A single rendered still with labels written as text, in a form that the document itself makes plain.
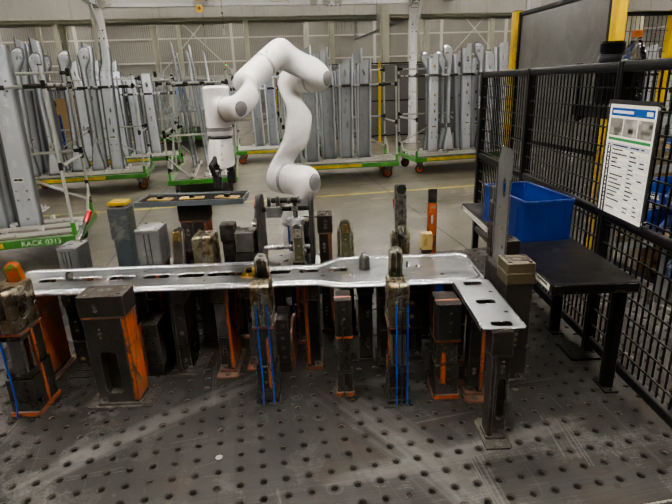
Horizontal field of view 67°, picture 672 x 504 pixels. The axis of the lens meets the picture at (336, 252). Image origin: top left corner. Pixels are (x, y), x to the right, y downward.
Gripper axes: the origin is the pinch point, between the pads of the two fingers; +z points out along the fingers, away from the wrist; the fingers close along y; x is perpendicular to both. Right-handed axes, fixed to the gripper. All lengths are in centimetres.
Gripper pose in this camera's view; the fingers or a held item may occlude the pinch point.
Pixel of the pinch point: (225, 182)
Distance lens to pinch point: 178.3
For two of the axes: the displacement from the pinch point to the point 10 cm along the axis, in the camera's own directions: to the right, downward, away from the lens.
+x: 9.5, 0.7, -3.0
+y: -3.0, 3.1, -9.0
